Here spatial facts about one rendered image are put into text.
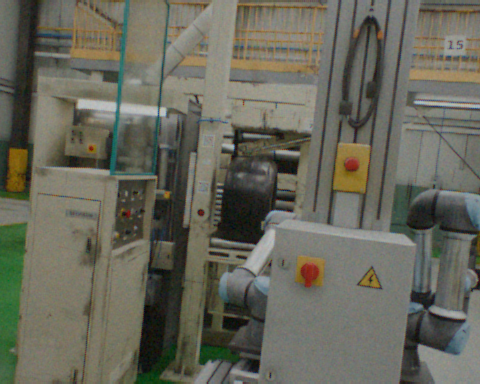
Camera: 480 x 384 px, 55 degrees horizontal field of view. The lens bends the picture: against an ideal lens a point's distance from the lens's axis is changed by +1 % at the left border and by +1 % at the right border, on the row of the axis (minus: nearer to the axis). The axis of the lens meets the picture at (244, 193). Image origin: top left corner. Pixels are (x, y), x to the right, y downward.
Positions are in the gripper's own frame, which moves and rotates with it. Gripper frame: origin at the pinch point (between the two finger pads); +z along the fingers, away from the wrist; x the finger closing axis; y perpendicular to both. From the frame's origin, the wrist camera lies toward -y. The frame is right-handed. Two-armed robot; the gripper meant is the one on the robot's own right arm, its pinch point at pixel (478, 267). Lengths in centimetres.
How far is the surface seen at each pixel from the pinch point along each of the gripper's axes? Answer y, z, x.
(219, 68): -110, -1, -143
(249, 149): -65, 43, -152
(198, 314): 43, 1, -161
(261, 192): -33, 2, -112
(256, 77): -252, 428, -434
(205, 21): -149, 14, -168
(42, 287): 13, -100, -162
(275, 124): -80, 40, -129
